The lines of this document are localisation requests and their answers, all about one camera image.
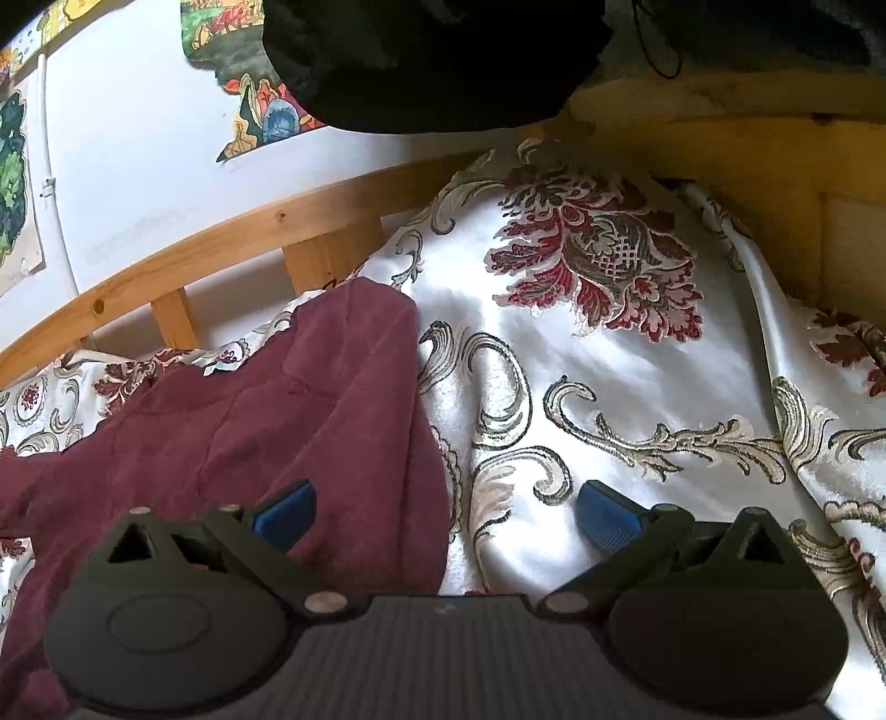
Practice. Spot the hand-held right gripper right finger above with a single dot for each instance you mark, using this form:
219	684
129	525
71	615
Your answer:
609	516

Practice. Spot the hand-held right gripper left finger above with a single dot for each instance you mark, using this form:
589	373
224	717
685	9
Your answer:
287	510

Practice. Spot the maroon knitted garment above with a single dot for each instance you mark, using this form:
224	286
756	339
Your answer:
228	443

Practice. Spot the white floral satin bedspread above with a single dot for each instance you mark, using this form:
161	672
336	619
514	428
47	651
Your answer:
595	360

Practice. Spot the black hanging cloth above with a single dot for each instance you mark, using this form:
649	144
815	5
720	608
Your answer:
429	62

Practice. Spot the wooden bed frame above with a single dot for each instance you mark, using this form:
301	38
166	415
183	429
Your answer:
291	221

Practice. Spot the green tree wall poster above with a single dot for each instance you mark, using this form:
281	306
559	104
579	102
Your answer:
15	187

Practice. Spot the colourful wall poster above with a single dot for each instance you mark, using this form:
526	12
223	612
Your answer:
256	83

